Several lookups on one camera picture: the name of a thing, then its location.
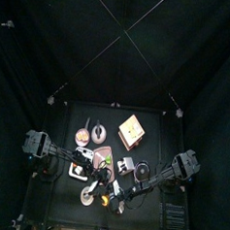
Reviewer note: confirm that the white toy toaster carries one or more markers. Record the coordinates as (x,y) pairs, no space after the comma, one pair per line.
(125,165)

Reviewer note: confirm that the white rectangular tray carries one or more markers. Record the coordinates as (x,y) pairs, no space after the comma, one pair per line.
(76,173)

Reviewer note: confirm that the pink frying pan with eggs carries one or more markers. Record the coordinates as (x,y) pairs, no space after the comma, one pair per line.
(82,135)

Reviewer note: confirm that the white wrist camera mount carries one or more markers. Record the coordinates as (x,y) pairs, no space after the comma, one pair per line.
(85,152)
(116,187)

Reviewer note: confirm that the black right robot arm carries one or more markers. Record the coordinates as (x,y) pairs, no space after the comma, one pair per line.
(181,164)

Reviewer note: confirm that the pink cutting board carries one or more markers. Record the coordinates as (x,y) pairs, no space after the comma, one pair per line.
(105,153)

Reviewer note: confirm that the round black toy pot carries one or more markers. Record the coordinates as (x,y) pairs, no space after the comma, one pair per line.
(141,170)

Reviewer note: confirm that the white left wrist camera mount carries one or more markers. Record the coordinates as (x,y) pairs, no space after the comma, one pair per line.
(85,152)

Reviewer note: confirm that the wooden toy box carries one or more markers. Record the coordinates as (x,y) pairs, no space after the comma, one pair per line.
(131,131)

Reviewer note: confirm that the silver frame corner clamp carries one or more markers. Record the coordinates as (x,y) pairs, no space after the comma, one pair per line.
(179,112)
(50,99)

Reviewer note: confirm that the orange toy squash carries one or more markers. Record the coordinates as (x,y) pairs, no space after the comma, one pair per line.
(104,200)

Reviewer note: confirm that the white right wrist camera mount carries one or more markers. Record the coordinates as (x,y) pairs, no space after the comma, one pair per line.
(116,187)

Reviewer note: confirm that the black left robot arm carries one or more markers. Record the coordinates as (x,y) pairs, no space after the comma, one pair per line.
(40,145)

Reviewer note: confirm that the green toy vegetable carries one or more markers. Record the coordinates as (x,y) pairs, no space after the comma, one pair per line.
(108,159)

